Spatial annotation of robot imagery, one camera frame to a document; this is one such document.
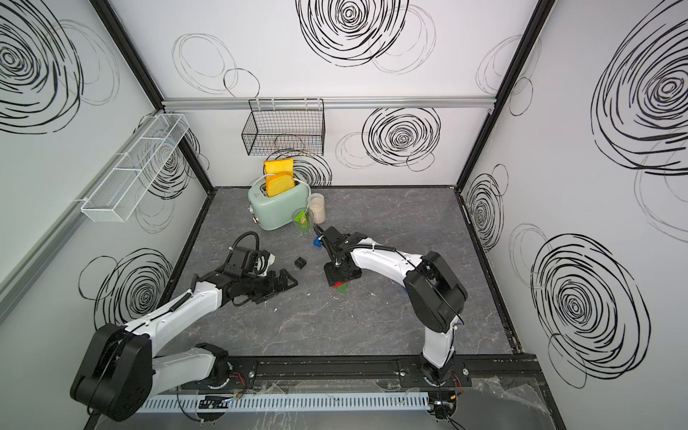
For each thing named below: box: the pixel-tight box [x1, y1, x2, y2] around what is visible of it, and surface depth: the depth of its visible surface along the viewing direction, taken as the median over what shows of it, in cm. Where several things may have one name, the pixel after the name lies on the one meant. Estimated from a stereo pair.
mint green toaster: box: [248, 180, 311, 231], surface depth 101 cm
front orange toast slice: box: [266, 172, 296, 198], surface depth 96 cm
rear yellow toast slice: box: [263, 157, 295, 175], surface depth 101 cm
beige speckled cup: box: [308, 192, 327, 225], surface depth 104 cm
